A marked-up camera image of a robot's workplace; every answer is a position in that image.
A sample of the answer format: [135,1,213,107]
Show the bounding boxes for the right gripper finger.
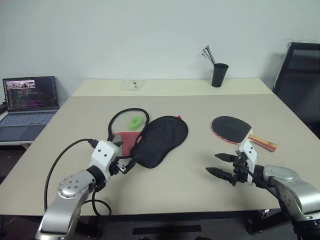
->
[214,153,237,164]
[205,166,235,181]

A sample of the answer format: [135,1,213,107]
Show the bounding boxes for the open grey laptop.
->
[0,75,60,143]

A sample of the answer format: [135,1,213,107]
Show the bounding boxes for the black cable tie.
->
[205,45,217,65]
[201,50,217,65]
[203,48,217,65]
[200,53,217,65]

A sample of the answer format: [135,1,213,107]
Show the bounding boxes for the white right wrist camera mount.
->
[236,138,258,187]

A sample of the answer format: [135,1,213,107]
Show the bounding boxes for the black red paddle case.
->
[107,107,189,170]

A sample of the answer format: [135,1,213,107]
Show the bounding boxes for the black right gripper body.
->
[231,152,251,187]

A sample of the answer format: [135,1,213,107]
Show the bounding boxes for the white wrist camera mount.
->
[91,140,120,181]
[236,138,258,187]

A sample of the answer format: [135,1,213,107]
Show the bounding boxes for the black rubber table tennis paddle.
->
[211,115,279,153]

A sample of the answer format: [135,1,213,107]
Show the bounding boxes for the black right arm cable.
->
[243,163,297,226]

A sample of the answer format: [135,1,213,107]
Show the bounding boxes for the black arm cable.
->
[243,163,297,226]
[43,138,112,216]

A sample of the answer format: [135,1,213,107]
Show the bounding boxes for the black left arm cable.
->
[43,138,112,216]

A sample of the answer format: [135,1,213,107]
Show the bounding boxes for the black table frame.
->
[74,209,296,236]

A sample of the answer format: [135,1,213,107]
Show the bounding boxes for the clear plastic container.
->
[120,72,147,92]

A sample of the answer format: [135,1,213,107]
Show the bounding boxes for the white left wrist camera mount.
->
[91,140,120,181]

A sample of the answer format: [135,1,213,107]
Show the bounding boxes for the black office chair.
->
[272,41,320,141]

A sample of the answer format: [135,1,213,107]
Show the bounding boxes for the black plastic cup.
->
[211,63,230,88]

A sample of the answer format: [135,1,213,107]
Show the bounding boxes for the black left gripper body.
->
[109,154,128,176]

